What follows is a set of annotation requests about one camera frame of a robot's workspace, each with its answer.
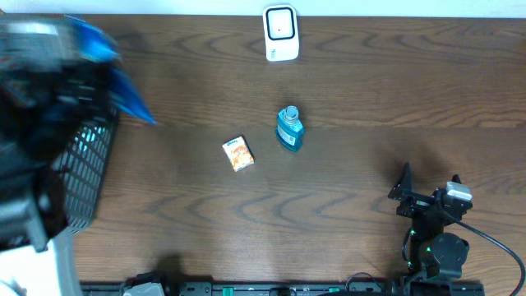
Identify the white barcode scanner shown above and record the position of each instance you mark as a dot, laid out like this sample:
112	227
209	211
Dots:
281	33

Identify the teal mouthwash bottle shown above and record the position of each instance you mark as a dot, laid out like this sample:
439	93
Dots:
289	130

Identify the blue Oreo cookie pack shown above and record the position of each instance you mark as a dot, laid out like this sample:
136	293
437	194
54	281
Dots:
123	90

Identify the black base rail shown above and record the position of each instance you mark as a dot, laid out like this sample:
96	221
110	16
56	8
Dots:
159	284

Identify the grey plastic mesh basket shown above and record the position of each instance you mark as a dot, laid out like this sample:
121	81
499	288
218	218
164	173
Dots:
83	175

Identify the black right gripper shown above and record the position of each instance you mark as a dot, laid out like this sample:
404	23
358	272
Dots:
417	201

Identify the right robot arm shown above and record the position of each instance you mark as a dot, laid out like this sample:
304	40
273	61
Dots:
435	257

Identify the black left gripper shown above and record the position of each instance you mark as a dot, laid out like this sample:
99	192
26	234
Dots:
94	78

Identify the white wet wipes pack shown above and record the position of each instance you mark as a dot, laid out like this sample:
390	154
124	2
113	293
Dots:
87	137

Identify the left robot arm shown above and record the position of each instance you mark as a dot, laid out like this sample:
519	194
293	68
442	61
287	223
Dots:
36	244

